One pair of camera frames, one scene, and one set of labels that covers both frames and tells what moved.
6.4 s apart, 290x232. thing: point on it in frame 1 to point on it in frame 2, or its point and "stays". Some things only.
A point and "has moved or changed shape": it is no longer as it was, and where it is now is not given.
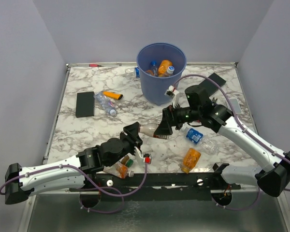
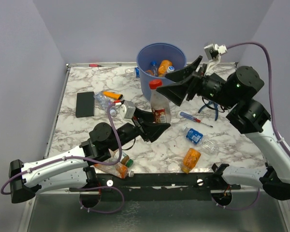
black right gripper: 164,127 to 176,93
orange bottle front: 191,159 stays
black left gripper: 132,130 to 152,130
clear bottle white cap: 169,72 stays
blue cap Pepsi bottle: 154,68 stays
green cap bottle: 126,161 stays
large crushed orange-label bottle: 150,71 stays
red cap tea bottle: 149,129 has moved or changed shape
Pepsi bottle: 132,72 stays
